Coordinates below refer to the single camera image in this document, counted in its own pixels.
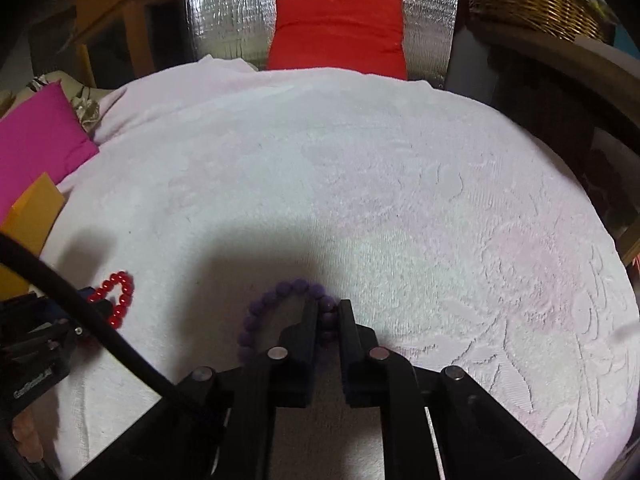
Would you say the wicker basket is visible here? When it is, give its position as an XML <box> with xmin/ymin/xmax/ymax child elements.
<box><xmin>467</xmin><ymin>0</ymin><xmax>619</xmax><ymax>45</ymax></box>

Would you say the magenta cushion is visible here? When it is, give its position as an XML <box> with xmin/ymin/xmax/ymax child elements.
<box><xmin>0</xmin><ymin>81</ymin><xmax>100</xmax><ymax>227</ymax></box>

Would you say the pale pink textured blanket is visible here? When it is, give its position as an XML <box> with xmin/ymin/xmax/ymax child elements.
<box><xmin>37</xmin><ymin>55</ymin><xmax>640</xmax><ymax>480</ymax></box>

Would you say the person's left hand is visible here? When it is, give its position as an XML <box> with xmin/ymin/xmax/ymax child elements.
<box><xmin>11</xmin><ymin>404</ymin><xmax>45</xmax><ymax>443</ymax></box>

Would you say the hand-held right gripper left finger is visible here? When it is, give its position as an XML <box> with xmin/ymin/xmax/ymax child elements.
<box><xmin>72</xmin><ymin>302</ymin><xmax>321</xmax><ymax>480</ymax></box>

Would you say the orange box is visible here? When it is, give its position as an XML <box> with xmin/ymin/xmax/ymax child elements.
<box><xmin>0</xmin><ymin>172</ymin><xmax>67</xmax><ymax>299</ymax></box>

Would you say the dark wooden shelf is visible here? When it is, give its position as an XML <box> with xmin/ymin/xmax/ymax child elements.
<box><xmin>445</xmin><ymin>20</ymin><xmax>640</xmax><ymax>267</ymax></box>

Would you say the red cushion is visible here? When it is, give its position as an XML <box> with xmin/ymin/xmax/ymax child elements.
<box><xmin>266</xmin><ymin>0</ymin><xmax>409</xmax><ymax>81</ymax></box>

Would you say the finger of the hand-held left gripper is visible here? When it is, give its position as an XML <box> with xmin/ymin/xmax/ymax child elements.
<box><xmin>74</xmin><ymin>285</ymin><xmax>114</xmax><ymax>322</ymax></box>

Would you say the purple bead bracelet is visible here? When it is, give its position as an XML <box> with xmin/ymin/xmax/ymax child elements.
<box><xmin>237</xmin><ymin>278</ymin><xmax>339</xmax><ymax>362</ymax></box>

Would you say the red bead bracelet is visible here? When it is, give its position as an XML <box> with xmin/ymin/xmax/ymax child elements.
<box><xmin>87</xmin><ymin>270</ymin><xmax>135</xmax><ymax>331</ymax></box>

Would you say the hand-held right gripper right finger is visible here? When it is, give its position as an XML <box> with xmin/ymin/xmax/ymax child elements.
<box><xmin>337</xmin><ymin>299</ymin><xmax>581</xmax><ymax>480</ymax></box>

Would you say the silver foil insulation sheet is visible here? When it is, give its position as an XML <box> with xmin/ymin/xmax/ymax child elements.
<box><xmin>181</xmin><ymin>0</ymin><xmax>461</xmax><ymax>89</ymax></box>

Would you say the floral patterned cushion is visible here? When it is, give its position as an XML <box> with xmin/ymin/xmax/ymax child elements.
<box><xmin>20</xmin><ymin>71</ymin><xmax>109</xmax><ymax>134</ymax></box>

